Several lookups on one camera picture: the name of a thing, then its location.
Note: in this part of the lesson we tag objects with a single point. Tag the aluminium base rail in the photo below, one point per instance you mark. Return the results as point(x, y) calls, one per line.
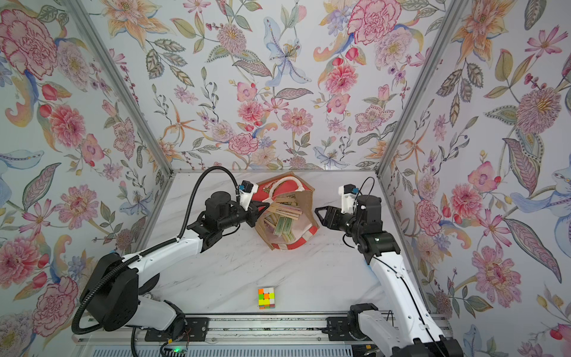
point(245, 329)

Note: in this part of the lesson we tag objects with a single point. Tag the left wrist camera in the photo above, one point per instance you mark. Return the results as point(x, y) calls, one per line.
point(247, 189)

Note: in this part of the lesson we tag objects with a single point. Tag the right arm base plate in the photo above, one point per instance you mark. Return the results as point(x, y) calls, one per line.
point(338, 329)

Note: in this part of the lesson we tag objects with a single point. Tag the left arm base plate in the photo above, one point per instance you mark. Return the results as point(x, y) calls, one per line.
point(188, 330)

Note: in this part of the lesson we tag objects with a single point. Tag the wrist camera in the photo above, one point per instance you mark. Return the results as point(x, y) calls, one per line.
point(247, 189)
point(348, 193)

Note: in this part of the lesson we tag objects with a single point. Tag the rubik's cube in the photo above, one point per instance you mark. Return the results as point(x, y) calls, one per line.
point(266, 298)

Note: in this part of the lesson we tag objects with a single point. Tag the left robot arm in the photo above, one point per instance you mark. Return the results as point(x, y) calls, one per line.
point(114, 295)

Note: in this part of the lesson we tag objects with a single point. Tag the pink green folding fan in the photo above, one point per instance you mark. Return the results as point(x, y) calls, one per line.
point(282, 209)

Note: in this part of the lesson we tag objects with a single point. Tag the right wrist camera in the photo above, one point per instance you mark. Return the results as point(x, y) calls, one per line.
point(348, 193)

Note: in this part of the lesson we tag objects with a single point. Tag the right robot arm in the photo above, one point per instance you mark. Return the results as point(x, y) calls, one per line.
point(415, 333)

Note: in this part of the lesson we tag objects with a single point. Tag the red burlap tote bag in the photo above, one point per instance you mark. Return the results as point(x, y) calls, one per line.
point(289, 189)

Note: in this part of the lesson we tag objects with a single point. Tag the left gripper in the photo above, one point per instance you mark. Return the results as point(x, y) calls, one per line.
point(252, 213)

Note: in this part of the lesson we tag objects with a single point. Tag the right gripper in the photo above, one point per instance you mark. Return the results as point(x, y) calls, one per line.
point(334, 217)

